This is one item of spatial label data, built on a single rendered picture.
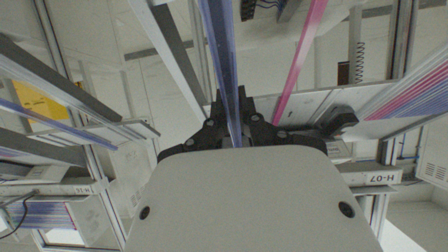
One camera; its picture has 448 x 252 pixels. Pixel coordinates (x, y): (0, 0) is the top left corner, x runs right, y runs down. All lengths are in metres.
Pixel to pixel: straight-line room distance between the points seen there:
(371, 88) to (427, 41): 2.88
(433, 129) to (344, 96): 1.31
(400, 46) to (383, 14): 2.15
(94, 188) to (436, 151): 2.20
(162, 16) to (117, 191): 1.13
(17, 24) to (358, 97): 0.67
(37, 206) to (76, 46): 0.97
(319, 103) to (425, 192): 3.68
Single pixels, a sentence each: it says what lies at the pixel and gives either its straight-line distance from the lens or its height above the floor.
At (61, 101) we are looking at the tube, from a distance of 0.31.
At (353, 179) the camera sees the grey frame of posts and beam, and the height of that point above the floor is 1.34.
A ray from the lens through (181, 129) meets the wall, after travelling 2.24.
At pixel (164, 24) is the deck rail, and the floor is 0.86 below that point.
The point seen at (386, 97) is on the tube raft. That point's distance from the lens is 0.45.
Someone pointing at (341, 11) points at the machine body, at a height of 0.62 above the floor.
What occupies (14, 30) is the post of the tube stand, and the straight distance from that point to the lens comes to 0.42.
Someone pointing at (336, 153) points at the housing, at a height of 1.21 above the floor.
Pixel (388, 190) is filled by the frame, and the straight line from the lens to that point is 0.83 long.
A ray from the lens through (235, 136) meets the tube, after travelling 0.16.
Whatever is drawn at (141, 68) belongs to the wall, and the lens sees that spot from 2.56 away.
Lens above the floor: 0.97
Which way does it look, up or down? 11 degrees up
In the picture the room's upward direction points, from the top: 173 degrees clockwise
